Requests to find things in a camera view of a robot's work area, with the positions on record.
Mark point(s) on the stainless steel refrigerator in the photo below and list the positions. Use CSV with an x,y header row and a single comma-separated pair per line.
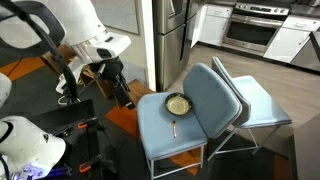
x,y
173,22

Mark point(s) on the white cabinet right of oven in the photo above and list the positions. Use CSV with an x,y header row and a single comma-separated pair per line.
x,y
291,37

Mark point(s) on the light blue chair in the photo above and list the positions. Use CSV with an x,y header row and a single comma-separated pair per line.
x,y
214,108
259,109

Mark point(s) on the orange black clamp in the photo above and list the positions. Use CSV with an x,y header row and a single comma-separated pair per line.
x,y
91,122
100,158

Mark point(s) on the lower orange black clamp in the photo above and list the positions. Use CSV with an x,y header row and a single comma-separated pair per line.
x,y
100,158

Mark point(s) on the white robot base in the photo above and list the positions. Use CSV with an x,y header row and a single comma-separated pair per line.
x,y
24,147

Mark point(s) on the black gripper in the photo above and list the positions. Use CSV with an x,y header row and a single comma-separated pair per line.
x,y
112,71

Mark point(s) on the far light blue chair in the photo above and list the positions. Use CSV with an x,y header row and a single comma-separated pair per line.
x,y
259,109

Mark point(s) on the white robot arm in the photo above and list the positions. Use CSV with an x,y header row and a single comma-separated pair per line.
x,y
72,33

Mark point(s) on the near light blue chair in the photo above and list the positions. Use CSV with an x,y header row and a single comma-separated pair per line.
x,y
214,108

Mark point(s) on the white cabinet left of oven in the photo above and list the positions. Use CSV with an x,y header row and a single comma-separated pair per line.
x,y
211,24

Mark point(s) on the small orange handled tool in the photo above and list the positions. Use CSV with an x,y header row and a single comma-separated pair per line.
x,y
174,129

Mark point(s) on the stainless steel dishwasher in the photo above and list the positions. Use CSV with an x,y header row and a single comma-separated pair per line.
x,y
309,56

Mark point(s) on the upper orange black clamp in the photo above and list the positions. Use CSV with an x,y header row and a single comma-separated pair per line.
x,y
91,122

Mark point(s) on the white cabinet of oven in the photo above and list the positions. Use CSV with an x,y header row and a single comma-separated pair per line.
x,y
291,37
211,24

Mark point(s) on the stainless steel oven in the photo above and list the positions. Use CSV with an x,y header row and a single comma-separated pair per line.
x,y
253,23

